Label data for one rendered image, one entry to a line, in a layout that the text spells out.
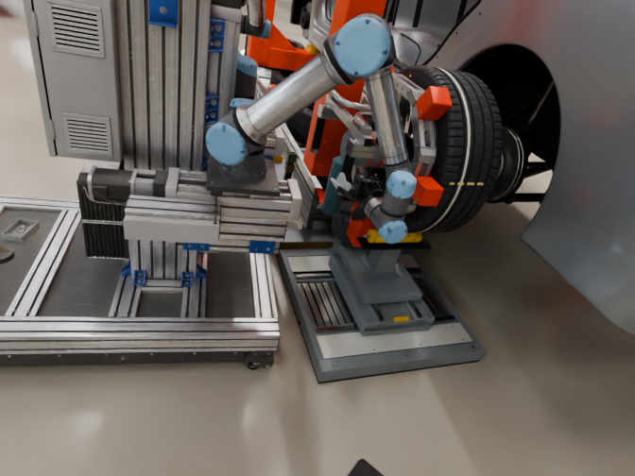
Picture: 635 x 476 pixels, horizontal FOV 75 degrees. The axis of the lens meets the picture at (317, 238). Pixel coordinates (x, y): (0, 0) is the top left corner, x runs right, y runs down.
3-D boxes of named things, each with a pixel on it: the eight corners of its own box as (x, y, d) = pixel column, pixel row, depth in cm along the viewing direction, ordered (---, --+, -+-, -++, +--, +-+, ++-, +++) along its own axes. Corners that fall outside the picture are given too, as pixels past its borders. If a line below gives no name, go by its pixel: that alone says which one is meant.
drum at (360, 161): (396, 175, 167) (407, 142, 159) (347, 172, 160) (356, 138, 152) (382, 159, 178) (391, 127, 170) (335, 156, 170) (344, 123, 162)
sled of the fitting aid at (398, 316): (428, 331, 200) (436, 316, 195) (361, 337, 187) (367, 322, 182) (386, 263, 237) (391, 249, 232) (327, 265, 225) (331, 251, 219)
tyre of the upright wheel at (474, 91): (417, 74, 196) (394, 209, 217) (372, 67, 188) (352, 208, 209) (526, 70, 138) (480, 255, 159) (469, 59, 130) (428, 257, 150)
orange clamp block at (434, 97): (437, 121, 144) (453, 106, 136) (417, 119, 141) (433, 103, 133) (433, 104, 146) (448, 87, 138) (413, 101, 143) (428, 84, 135)
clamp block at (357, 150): (372, 159, 144) (377, 144, 141) (349, 157, 141) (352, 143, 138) (368, 152, 148) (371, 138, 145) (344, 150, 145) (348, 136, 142)
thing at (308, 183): (320, 222, 242) (329, 189, 229) (305, 222, 239) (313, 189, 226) (250, 84, 427) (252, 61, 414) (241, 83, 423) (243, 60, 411)
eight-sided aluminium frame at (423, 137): (401, 245, 164) (455, 110, 133) (386, 246, 161) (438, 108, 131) (352, 177, 204) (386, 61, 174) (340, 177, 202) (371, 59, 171)
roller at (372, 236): (424, 245, 186) (428, 234, 182) (365, 246, 175) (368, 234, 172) (418, 237, 190) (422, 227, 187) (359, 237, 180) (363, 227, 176)
